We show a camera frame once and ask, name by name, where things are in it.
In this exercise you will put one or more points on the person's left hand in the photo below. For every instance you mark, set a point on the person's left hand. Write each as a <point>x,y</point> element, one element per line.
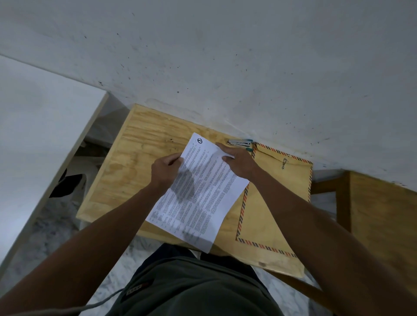
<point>163,174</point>

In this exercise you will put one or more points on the person's right hand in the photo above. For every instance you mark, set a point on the person's right hand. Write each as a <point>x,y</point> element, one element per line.
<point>242,164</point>

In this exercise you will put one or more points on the person's right thumb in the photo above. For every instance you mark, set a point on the person's right thumb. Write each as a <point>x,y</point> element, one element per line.
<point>228,158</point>

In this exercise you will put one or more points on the person's left thumb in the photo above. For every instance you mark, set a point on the person's left thumb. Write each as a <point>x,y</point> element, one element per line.
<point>173,158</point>

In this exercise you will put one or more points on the white printed paper sheet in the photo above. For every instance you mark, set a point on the white printed paper sheet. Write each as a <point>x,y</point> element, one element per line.
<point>202,198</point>

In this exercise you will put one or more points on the person's right forearm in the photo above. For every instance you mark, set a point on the person's right forearm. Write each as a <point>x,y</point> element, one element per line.
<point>325,247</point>

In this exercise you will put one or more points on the person's left forearm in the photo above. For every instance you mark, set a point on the person's left forearm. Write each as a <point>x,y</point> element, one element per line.
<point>97,241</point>

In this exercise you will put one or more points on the silver and teal stapler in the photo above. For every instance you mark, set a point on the silver and teal stapler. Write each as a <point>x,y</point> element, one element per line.
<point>239,142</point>

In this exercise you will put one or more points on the brown envelope with striped border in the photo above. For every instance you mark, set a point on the brown envelope with striped border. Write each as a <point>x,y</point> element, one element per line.
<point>270,201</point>

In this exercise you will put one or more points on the dark trousers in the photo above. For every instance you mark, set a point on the dark trousers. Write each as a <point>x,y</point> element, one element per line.
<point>172,252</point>

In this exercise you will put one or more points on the black cloth item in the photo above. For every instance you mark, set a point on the black cloth item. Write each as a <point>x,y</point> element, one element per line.
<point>66,186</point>

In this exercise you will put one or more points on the grey green shirt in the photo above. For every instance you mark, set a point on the grey green shirt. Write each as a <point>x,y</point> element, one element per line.
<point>195,289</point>

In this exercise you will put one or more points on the white table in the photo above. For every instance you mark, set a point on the white table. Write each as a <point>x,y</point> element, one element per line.
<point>35,146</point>

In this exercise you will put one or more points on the wooden side table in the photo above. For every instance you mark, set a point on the wooden side table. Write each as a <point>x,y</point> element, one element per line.
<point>381,221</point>

